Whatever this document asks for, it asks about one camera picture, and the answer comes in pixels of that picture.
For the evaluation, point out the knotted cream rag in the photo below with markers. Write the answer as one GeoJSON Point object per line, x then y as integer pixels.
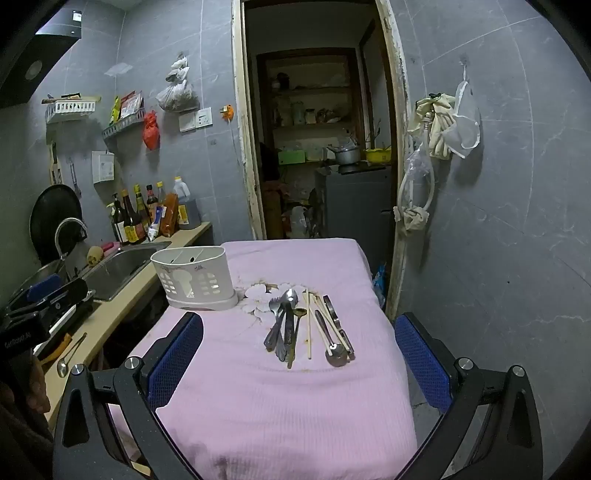
{"type": "Point", "coordinates": [411, 219]}

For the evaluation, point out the pink floral tablecloth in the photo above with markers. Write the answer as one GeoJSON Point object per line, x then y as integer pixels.
{"type": "Point", "coordinates": [277, 406]}

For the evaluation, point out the wooden rolling pin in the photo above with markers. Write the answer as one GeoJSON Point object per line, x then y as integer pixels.
{"type": "Point", "coordinates": [69, 98]}

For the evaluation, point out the yellow bowl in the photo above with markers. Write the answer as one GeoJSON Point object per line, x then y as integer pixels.
{"type": "Point", "coordinates": [377, 156]}

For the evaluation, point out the metal cooking pot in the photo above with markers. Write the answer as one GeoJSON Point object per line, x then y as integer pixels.
{"type": "Point", "coordinates": [346, 154]}

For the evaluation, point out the white plastic jug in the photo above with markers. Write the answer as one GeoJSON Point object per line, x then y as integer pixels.
{"type": "Point", "coordinates": [181, 190]}

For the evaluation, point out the person's left hand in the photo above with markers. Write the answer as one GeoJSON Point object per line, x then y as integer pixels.
{"type": "Point", "coordinates": [32, 383]}

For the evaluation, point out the black range hood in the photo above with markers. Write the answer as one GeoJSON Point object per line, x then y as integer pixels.
{"type": "Point", "coordinates": [27, 69]}

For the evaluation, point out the pink sponge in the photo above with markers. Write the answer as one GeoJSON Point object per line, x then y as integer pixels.
{"type": "Point", "coordinates": [111, 248]}

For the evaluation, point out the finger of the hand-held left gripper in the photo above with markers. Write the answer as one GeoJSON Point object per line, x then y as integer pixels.
{"type": "Point", "coordinates": [69, 290]}
{"type": "Point", "coordinates": [69, 314]}

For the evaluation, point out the clear hanging plastic bag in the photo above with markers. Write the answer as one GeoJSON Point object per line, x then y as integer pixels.
{"type": "Point", "coordinates": [178, 94]}

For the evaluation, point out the stainless steel sink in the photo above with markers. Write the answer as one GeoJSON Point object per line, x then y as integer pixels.
{"type": "Point", "coordinates": [120, 272]}

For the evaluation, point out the metal faucet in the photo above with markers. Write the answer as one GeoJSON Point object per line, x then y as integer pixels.
{"type": "Point", "coordinates": [69, 224]}

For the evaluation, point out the grey cabinet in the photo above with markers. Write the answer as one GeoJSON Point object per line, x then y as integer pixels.
{"type": "Point", "coordinates": [355, 207]}

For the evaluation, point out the blue packet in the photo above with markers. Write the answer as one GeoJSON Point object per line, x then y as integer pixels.
{"type": "Point", "coordinates": [379, 284]}

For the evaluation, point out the brown gas cylinder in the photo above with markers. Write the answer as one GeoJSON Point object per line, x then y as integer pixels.
{"type": "Point", "coordinates": [273, 212]}

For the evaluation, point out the worn white door frame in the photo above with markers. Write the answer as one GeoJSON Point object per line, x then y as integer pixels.
{"type": "Point", "coordinates": [240, 138]}

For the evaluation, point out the wooden shelf unit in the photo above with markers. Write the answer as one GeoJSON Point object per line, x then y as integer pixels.
{"type": "Point", "coordinates": [309, 97]}

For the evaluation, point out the white wall basket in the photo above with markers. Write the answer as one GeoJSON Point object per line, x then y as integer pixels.
{"type": "Point", "coordinates": [71, 108]}

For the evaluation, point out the grey plastic container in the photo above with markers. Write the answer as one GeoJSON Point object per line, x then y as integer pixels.
{"type": "Point", "coordinates": [189, 214]}

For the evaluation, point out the white plastic bag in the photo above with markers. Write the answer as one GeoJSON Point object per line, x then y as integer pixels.
{"type": "Point", "coordinates": [298, 221]}

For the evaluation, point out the yellow loofah sponge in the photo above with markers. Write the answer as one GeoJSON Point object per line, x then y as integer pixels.
{"type": "Point", "coordinates": [94, 256]}

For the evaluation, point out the large metal spoon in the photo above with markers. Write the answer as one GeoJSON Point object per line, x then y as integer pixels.
{"type": "Point", "coordinates": [336, 356]}

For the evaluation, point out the row of sauce bottles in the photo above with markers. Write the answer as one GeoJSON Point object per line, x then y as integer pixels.
{"type": "Point", "coordinates": [134, 221]}

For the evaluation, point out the bunch of seasoning packets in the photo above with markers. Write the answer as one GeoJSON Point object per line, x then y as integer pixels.
{"type": "Point", "coordinates": [127, 105]}

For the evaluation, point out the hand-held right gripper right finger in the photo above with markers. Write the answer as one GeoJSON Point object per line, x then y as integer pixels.
{"type": "Point", "coordinates": [420, 364]}

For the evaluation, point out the white plastic utensil holder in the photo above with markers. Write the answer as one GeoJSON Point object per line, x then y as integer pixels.
{"type": "Point", "coordinates": [198, 279]}

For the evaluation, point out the black wok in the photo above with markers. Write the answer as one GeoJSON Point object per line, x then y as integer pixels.
{"type": "Point", "coordinates": [51, 217]}

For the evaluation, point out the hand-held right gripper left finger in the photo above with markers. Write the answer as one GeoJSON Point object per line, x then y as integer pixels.
{"type": "Point", "coordinates": [178, 355]}

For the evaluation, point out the small brass spoon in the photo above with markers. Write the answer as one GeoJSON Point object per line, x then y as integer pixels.
{"type": "Point", "coordinates": [300, 313]}

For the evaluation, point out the metal spatula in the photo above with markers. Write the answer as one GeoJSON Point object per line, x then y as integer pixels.
{"type": "Point", "coordinates": [74, 177]}

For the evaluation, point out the person's left forearm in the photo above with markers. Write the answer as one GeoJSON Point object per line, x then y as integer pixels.
{"type": "Point", "coordinates": [23, 443]}

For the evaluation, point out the red plastic bag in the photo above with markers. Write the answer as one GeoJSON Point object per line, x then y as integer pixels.
{"type": "Point", "coordinates": [151, 131]}

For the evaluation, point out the orange wall hook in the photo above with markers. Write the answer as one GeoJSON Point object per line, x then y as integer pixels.
{"type": "Point", "coordinates": [226, 113]}

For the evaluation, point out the white wall socket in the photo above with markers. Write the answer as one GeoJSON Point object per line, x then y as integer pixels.
{"type": "Point", "coordinates": [196, 120]}

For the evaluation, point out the orange seasoning pouch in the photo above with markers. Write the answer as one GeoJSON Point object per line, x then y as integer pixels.
{"type": "Point", "coordinates": [168, 214]}

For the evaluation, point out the green box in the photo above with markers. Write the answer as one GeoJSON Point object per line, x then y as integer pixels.
{"type": "Point", "coordinates": [292, 157]}

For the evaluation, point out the grey metal wall rack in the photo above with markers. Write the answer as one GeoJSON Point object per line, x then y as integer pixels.
{"type": "Point", "coordinates": [122, 125]}

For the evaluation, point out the white wall box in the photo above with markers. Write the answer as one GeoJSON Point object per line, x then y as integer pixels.
{"type": "Point", "coordinates": [102, 167]}

